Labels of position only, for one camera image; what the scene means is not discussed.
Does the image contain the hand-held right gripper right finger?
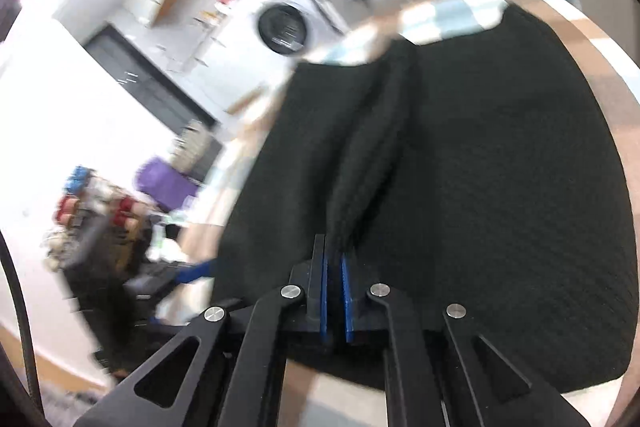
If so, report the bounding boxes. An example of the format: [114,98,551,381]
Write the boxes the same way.
[340,252,592,427]

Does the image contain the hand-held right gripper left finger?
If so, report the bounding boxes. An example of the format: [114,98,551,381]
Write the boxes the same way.
[72,234,329,427]

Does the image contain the white washing machine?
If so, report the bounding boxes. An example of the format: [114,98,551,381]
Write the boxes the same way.
[220,0,352,68]

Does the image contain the black t-shirt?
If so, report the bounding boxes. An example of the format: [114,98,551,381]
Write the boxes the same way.
[212,2,632,392]

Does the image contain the blue shoes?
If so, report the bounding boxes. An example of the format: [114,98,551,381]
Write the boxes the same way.
[67,166,96,198]

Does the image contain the shoe rack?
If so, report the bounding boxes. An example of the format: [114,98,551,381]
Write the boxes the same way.
[42,164,153,278]

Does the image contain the purple bag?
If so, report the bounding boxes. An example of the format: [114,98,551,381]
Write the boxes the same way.
[134,157,202,214]

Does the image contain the woven laundry basket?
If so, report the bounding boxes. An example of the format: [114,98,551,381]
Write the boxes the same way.
[169,119,224,184]

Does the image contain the red shoes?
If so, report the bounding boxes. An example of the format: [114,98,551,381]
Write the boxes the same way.
[55,194,146,228]

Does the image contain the dark door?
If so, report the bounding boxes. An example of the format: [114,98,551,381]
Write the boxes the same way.
[82,23,222,134]

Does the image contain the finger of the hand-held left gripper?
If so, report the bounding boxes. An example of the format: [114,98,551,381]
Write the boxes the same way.
[172,257,222,286]

